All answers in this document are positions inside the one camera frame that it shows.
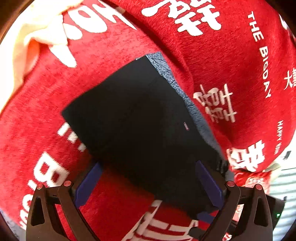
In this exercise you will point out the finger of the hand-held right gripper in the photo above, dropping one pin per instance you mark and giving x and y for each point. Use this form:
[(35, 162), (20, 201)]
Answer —
[(205, 217), (198, 233)]

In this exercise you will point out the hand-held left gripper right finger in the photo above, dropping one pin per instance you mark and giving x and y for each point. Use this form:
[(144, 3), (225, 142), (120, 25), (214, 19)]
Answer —
[(209, 185)]

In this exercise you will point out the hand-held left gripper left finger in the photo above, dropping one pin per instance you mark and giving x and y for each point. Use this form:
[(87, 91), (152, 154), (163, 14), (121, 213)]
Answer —
[(89, 183)]

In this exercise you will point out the black pants with blue trim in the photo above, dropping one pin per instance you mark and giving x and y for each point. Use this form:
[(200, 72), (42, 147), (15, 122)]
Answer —
[(138, 120)]

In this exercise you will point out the red printed pouch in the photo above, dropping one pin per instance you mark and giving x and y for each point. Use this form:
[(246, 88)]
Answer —
[(248, 179)]

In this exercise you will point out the red printed blanket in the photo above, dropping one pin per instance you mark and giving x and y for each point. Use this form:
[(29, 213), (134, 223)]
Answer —
[(219, 58)]

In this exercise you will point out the cream folded cloth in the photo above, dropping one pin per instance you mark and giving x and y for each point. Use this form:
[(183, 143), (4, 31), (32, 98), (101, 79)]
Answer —
[(41, 25)]

